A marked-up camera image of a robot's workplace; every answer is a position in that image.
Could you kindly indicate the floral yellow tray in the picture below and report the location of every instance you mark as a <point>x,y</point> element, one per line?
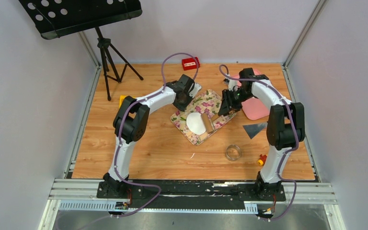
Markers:
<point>206,101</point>

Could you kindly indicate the wooden rolling pin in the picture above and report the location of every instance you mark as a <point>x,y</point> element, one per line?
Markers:
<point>213,122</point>

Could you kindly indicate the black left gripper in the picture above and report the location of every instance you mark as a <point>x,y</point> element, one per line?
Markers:
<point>183,108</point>

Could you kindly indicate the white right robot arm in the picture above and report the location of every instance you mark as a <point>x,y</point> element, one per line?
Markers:
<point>285,126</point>

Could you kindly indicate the metal scraper wooden handle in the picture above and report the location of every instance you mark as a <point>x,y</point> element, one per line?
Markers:
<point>254,129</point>

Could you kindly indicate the white dough ball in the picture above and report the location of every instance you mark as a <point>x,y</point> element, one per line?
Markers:
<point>195,123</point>

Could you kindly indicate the red yellow toy block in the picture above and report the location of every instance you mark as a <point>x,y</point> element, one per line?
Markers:
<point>262,159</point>

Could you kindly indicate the pink tray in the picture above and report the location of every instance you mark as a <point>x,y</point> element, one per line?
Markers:
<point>253,108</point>

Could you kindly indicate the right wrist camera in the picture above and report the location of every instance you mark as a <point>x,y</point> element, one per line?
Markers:
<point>232,84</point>

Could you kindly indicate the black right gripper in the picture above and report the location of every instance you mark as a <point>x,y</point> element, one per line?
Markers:
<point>228,105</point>

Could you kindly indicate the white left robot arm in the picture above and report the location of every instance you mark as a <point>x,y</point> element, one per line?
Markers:
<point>131,121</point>

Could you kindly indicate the yellow triangular toy block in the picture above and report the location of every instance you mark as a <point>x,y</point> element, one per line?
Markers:
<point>126,101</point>

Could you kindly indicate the black music stand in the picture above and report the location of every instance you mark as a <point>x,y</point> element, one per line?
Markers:
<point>59,18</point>

